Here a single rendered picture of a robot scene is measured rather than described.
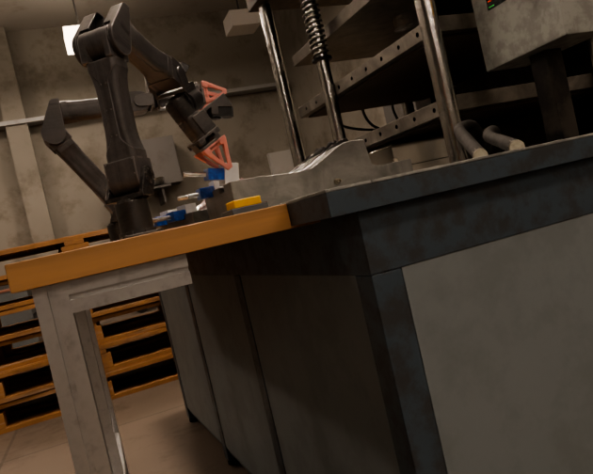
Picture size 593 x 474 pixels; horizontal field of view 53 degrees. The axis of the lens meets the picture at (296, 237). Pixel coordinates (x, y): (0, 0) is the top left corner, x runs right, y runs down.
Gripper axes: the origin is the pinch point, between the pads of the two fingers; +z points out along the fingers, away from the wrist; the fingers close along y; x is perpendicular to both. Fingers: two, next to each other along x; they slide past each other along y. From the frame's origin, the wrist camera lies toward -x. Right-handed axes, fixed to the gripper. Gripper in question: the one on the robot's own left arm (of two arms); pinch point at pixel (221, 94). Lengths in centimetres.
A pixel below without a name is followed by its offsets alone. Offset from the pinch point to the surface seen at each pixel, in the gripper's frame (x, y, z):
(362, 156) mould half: 30, -40, 23
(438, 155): 28, 18, 83
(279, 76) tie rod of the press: -28, 90, 53
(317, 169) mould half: 31, -40, 9
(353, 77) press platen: -9, 34, 63
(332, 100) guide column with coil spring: -5, 49, 59
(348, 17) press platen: -32, 32, 65
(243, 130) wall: -133, 786, 232
